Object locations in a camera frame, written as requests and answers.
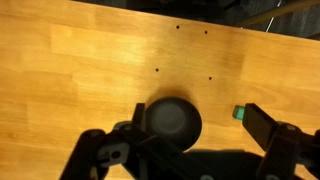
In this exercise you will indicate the black bowl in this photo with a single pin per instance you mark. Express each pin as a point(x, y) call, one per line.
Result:
point(173, 120)

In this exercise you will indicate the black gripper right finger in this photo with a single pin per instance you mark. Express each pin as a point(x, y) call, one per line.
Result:
point(260, 123)

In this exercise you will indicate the tan pole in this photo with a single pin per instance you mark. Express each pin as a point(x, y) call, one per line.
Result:
point(283, 10)

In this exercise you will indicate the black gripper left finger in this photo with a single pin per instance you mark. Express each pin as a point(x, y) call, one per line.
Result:
point(100, 150)

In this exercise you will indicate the green block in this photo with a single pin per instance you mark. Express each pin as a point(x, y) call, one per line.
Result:
point(238, 112)

